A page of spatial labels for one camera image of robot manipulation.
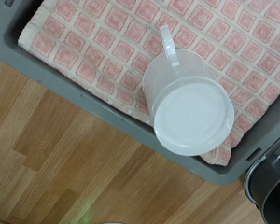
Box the white mug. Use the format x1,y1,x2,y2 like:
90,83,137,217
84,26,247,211
142,24,236,157

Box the pink checked cloth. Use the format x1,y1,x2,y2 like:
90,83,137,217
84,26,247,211
18,0,280,167

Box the grey plastic crate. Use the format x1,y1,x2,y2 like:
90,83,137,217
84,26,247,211
0,0,280,187

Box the dark grey cutlery holder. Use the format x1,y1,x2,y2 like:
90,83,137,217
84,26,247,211
246,132,280,224

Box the metal wire dish rack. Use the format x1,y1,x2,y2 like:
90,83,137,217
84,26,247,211
243,146,280,213

